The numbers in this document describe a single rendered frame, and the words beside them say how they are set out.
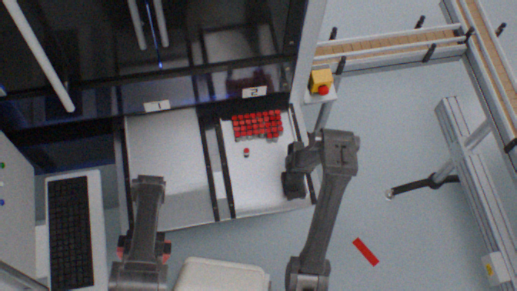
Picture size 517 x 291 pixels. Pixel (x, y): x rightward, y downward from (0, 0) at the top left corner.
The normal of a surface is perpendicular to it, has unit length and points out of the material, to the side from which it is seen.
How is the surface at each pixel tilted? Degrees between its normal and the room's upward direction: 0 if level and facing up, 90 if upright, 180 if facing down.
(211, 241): 0
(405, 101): 0
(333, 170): 56
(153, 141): 0
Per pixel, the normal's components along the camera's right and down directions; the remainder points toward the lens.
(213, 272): 0.12, -0.92
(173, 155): 0.04, -0.42
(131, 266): 0.12, 0.41
